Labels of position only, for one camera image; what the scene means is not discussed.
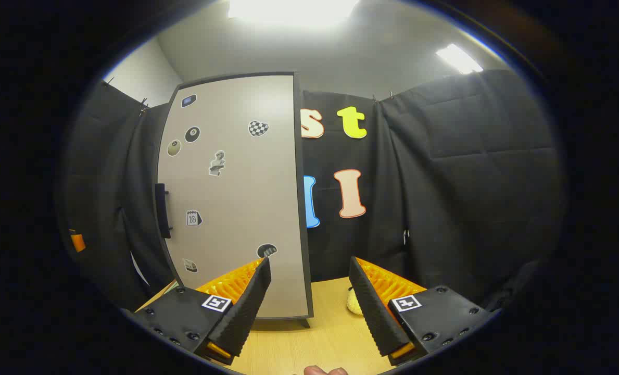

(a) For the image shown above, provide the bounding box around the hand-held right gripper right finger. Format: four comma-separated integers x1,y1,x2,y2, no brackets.
348,256,498,367

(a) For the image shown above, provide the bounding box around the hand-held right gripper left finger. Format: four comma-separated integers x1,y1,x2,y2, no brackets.
123,257,272,366

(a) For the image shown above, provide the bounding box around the black cabinet door handle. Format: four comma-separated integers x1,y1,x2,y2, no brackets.
155,183,172,239

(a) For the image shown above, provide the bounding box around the beige cabinet door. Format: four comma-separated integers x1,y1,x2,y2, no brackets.
156,74,310,319

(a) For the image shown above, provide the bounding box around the dark grey cabinet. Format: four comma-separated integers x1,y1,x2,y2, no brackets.
174,72,314,329

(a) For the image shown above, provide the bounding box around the yellow lemon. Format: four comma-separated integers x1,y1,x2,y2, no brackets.
346,286,365,316

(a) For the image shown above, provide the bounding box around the black backdrop cloth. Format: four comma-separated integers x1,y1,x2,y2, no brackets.
62,69,565,313

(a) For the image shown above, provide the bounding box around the ceiling light panel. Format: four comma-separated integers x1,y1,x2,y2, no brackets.
436,44,484,74
230,0,360,25

